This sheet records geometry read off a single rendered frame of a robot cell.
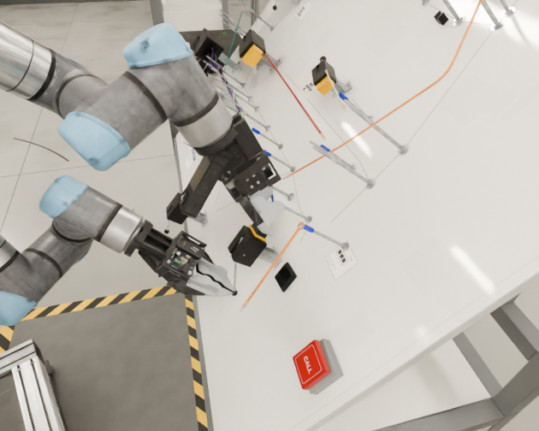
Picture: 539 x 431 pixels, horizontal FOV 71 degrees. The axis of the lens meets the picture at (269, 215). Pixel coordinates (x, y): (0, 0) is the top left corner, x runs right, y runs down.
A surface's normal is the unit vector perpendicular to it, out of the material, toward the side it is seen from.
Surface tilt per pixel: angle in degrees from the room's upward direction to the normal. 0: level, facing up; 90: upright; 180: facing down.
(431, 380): 0
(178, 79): 72
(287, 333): 51
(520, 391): 90
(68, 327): 0
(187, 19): 90
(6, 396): 0
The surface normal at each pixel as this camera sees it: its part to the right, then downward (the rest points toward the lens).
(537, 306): 0.03, -0.75
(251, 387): -0.74, -0.36
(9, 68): 0.65, 0.56
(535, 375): -0.97, 0.14
